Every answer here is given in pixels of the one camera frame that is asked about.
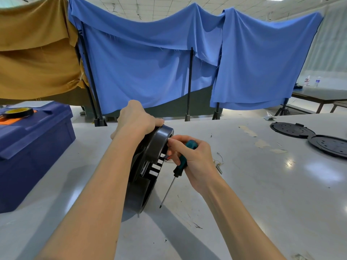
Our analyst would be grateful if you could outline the dark wooden table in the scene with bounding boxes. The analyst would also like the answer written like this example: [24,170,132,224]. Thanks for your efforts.
[274,86,347,117]

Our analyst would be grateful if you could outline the black metal stand pole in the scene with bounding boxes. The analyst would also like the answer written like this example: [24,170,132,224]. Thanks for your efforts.
[212,102,223,120]
[77,21,107,127]
[185,47,194,122]

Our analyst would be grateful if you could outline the teal handled screwdriver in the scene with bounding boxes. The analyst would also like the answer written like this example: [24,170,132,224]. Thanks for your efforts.
[159,140,198,208]

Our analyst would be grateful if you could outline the blue plastic toolbox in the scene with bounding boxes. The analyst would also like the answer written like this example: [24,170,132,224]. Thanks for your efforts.
[0,101,76,214]

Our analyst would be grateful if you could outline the person's right forearm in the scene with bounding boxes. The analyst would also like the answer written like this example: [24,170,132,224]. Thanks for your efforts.
[200,175,287,260]

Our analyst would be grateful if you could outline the large blue cloth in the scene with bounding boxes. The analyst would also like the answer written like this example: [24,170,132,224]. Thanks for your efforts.
[68,0,225,115]

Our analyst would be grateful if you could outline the mustard yellow cloth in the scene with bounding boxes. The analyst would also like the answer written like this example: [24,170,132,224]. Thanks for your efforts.
[0,0,90,100]

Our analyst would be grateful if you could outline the small wire component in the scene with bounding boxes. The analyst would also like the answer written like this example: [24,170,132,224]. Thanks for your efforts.
[213,152,224,175]

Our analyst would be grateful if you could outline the person's left forearm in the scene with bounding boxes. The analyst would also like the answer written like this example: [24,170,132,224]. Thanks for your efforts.
[35,131,147,260]

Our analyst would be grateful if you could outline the black yellow tape roll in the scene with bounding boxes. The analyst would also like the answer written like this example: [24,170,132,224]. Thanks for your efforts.
[3,107,35,118]

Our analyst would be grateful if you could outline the black hinged round plates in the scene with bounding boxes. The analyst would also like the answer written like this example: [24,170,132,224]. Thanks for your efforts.
[270,122,347,159]

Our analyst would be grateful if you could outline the person's left hand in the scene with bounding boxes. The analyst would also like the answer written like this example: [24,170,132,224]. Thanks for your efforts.
[110,100,165,140]

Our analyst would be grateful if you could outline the black round appliance housing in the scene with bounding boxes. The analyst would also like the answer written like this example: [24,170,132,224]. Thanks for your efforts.
[124,124,174,214]

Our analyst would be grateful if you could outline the person's right hand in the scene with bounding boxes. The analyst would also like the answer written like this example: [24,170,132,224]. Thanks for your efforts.
[166,135,220,195]

